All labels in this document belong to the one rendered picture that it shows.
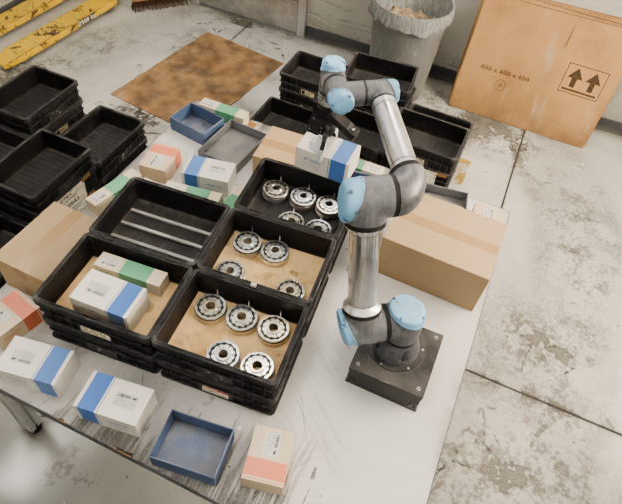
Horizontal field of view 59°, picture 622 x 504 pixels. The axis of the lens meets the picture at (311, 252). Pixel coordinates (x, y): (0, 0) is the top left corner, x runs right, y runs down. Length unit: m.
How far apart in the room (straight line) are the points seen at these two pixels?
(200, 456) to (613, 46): 3.54
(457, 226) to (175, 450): 1.25
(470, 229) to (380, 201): 0.78
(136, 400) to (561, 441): 1.92
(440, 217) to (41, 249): 1.43
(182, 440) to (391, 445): 0.64
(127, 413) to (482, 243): 1.33
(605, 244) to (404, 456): 2.33
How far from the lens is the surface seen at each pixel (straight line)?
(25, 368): 1.90
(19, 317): 2.03
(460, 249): 2.05
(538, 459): 2.79
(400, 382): 1.79
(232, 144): 2.60
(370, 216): 1.42
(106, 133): 3.26
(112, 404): 1.77
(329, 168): 1.92
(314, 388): 1.85
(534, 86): 4.30
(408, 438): 1.84
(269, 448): 1.69
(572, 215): 3.84
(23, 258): 2.07
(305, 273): 1.93
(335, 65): 1.74
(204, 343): 1.77
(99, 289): 1.83
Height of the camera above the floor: 2.36
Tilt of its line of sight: 50 degrees down
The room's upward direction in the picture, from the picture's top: 8 degrees clockwise
